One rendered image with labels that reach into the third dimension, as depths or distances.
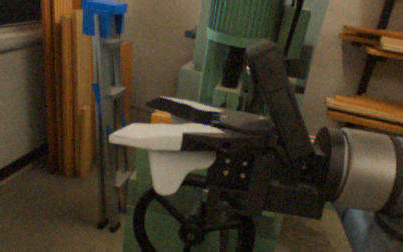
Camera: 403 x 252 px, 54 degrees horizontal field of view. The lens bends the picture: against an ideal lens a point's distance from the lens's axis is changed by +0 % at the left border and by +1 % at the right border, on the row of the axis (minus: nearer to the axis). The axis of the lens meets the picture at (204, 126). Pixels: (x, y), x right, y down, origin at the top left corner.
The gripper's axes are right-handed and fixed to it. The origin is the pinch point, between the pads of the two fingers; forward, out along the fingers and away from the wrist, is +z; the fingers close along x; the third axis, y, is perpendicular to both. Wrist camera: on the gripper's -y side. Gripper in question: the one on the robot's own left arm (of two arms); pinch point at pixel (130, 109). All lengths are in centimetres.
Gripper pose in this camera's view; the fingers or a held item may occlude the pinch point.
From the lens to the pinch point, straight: 38.4
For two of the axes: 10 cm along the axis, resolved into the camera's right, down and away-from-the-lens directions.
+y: -1.6, 9.6, 2.4
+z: -9.9, -1.7, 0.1
